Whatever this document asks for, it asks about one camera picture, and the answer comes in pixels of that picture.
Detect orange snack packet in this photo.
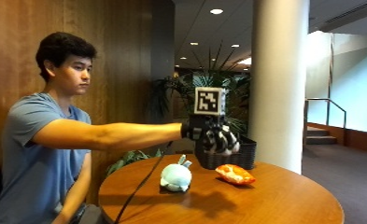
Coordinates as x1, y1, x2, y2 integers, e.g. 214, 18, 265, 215
213, 163, 257, 187

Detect ceiling vent strip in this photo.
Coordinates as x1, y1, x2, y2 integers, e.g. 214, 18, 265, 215
318, 0, 367, 33

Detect low green leafy plant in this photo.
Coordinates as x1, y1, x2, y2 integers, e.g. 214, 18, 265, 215
105, 148, 165, 177

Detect white soft object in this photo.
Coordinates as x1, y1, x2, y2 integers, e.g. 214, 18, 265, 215
206, 130, 240, 156

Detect black woven basket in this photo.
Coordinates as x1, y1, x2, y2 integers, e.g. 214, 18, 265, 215
193, 133, 257, 171

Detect the person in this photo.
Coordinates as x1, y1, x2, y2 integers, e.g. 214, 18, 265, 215
0, 31, 184, 224

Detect tall palm plant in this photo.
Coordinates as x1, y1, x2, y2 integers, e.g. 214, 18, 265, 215
149, 43, 252, 135

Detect black cable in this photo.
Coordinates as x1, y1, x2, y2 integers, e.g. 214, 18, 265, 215
112, 141, 174, 224

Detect carpeted steps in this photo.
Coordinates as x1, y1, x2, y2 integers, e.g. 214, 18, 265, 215
305, 125, 338, 146

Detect light blue plush toy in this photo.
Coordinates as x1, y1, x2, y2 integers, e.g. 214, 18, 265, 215
158, 154, 193, 193

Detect white cube with black markers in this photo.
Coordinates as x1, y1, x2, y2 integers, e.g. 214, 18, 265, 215
192, 87, 228, 117

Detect white round column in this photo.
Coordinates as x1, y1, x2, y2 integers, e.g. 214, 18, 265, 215
248, 0, 310, 175

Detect metal handrail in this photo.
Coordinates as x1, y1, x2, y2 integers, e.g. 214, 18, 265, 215
302, 97, 348, 151

